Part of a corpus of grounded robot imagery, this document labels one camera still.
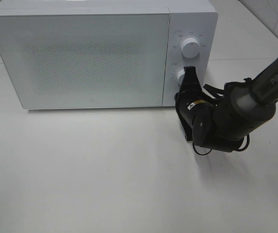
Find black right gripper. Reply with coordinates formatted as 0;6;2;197
174;66;213;141

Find white microwave knob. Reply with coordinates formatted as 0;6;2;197
175;70;185;86
180;36;201;58

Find white microwave door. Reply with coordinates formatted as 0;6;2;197
0;14;169;109

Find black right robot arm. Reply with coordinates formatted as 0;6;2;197
174;58;278;152

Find white microwave oven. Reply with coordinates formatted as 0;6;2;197
0;0;218;108

